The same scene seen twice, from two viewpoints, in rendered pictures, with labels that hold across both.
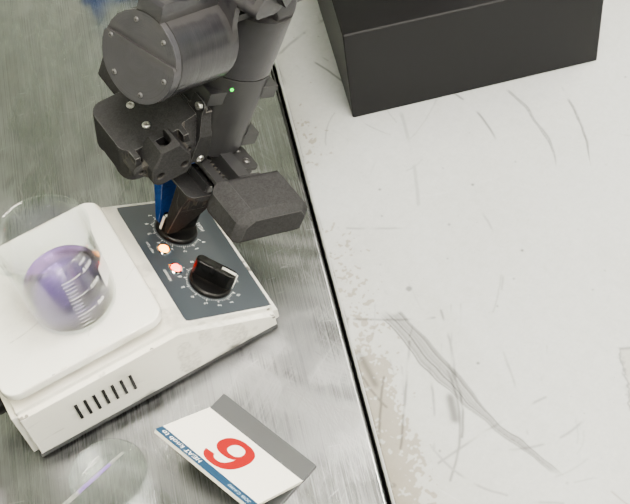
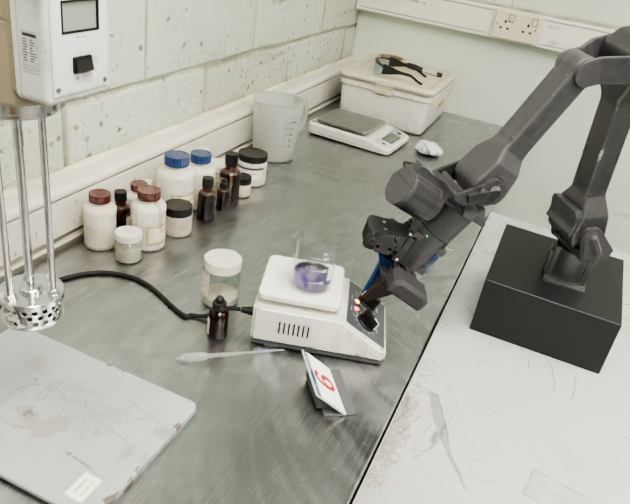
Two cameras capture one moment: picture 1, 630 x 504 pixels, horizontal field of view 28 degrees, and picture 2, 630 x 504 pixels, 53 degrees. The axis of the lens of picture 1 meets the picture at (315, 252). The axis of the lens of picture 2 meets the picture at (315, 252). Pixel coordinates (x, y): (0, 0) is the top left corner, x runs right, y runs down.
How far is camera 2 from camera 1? 36 cm
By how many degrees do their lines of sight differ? 31
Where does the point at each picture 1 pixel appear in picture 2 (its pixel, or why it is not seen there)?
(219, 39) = (435, 199)
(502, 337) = (478, 429)
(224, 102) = (420, 240)
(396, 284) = (443, 384)
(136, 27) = (407, 173)
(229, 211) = (394, 276)
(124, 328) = (321, 302)
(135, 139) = (377, 229)
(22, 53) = (354, 243)
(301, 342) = (386, 376)
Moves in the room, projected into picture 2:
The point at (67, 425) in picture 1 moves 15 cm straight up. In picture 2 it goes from (270, 331) to (283, 240)
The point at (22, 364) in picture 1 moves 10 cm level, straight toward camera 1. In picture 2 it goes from (274, 288) to (267, 329)
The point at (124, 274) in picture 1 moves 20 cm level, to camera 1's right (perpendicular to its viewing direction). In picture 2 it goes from (335, 290) to (466, 340)
